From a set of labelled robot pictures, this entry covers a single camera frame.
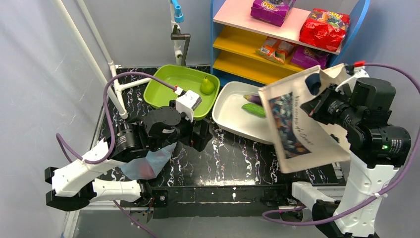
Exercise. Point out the green pear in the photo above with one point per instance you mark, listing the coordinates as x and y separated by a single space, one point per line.
207 87

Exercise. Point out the white pipe frame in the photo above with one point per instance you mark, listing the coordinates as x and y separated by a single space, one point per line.
79 34

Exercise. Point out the purple snack bag top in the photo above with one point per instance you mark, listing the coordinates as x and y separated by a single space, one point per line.
272 11

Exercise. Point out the cream canvas tote bag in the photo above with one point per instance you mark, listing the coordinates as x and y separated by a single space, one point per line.
301 142

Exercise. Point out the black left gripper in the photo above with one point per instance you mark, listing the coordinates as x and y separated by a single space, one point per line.
201 134

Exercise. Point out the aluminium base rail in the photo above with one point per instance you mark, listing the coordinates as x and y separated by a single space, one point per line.
220 192

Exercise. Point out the white rectangular tray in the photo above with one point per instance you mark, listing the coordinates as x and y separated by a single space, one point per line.
228 114

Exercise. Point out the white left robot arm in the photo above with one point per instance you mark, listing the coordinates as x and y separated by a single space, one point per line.
118 168

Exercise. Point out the green corn cob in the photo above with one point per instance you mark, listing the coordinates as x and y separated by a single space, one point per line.
254 109

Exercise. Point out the purple snack bag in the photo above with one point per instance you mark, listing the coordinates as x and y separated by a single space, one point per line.
272 11
308 57

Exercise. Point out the orange snack bag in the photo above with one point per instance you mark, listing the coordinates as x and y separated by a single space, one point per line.
276 50

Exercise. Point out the purple snack bag lower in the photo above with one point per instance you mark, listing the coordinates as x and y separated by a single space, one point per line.
308 57

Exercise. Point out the red snack bag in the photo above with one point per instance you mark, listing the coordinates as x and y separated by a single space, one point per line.
324 29

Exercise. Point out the purple eggplant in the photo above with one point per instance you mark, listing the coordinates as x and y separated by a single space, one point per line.
253 99

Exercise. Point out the blue shelf with coloured boards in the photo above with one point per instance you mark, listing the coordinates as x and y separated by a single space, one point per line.
262 41

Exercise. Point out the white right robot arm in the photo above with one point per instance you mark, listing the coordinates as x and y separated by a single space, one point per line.
376 155

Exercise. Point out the grey faucet on pipe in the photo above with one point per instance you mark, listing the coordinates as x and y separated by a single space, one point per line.
181 40

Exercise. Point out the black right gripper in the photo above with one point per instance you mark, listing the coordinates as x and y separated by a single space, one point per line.
315 107

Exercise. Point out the light blue printed plastic bag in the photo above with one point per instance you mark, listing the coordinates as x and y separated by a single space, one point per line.
150 166

